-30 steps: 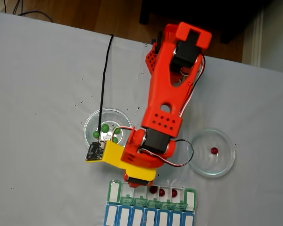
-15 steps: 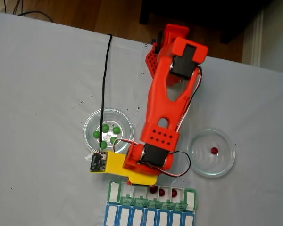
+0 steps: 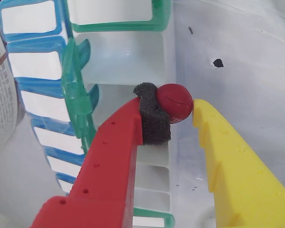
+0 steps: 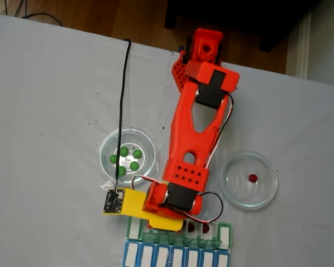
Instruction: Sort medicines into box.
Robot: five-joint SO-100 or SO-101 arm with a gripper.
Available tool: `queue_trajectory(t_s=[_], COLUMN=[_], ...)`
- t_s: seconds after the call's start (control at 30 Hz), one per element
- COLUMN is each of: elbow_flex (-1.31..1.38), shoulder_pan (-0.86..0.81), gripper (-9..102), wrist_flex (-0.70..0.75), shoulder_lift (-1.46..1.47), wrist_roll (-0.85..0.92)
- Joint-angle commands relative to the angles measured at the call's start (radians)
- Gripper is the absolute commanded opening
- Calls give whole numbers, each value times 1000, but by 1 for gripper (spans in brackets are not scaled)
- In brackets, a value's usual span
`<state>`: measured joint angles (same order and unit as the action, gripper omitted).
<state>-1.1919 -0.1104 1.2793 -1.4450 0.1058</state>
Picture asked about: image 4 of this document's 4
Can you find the pale grey tablecloth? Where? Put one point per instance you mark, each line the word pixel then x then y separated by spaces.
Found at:
pixel 44 83

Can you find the green round pill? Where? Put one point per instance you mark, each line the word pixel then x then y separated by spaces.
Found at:
pixel 124 151
pixel 113 158
pixel 137 153
pixel 122 170
pixel 134 165

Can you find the clear glass bowl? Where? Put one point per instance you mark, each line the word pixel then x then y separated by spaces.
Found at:
pixel 144 144
pixel 261 194

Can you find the green blue weekly pill organizer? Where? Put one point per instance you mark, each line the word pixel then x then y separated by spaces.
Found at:
pixel 181 256

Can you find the dark wooden furniture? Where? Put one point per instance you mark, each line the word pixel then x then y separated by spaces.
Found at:
pixel 295 14

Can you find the white wall trim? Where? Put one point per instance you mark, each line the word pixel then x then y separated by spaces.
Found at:
pixel 303 44

